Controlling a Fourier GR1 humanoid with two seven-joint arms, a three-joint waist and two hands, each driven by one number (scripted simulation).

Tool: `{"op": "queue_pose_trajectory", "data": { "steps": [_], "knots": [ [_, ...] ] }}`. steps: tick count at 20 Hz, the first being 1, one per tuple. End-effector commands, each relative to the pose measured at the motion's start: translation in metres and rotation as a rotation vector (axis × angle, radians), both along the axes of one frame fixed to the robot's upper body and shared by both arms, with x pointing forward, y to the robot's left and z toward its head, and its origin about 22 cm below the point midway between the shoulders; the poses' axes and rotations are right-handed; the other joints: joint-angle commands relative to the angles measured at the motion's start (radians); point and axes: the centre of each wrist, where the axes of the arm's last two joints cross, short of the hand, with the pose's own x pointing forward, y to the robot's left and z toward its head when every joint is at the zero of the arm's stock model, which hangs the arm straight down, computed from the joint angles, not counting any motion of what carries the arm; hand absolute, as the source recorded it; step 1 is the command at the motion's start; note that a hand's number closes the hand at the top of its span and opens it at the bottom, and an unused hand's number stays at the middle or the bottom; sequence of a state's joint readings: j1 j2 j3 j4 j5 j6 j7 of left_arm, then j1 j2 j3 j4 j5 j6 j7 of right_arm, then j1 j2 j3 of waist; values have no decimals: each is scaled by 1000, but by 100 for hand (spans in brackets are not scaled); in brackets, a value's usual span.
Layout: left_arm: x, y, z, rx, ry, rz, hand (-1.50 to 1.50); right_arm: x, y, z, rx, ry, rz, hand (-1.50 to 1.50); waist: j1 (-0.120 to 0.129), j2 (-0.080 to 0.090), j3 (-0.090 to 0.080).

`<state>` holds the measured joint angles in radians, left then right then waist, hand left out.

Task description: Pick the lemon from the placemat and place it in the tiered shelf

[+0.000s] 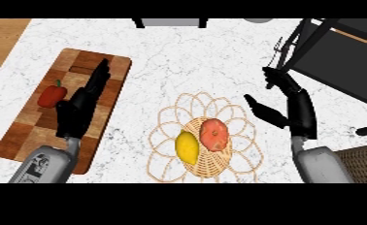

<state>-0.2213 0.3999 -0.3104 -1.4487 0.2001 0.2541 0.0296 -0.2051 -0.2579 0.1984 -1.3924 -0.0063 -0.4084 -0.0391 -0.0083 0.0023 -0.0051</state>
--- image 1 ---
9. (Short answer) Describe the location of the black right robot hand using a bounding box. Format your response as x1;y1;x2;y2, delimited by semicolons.
242;66;318;141

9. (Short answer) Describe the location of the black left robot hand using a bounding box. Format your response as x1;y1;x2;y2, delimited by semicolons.
55;57;112;140

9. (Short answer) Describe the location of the woven wicker flower placemat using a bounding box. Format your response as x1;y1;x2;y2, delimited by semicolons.
146;91;265;184

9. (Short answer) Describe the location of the yellow lemon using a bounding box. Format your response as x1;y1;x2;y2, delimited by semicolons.
173;129;201;166

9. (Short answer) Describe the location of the red bell pepper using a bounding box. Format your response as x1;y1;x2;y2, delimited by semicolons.
35;80;69;109

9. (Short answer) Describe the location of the checkered wooden cutting board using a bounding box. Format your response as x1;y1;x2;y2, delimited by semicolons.
0;48;133;176

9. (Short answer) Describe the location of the orange-red tomato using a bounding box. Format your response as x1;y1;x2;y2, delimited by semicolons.
198;117;231;153

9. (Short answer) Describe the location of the dark wicker basket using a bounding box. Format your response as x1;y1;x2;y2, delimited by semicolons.
333;145;367;184

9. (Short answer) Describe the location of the grey round object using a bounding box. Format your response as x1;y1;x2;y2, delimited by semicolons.
242;17;275;24

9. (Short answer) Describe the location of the grey appliance with black legs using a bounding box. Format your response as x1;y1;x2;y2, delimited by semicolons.
130;17;208;29

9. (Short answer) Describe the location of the black tiered wire shelf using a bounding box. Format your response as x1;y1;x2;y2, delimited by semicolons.
269;17;367;102

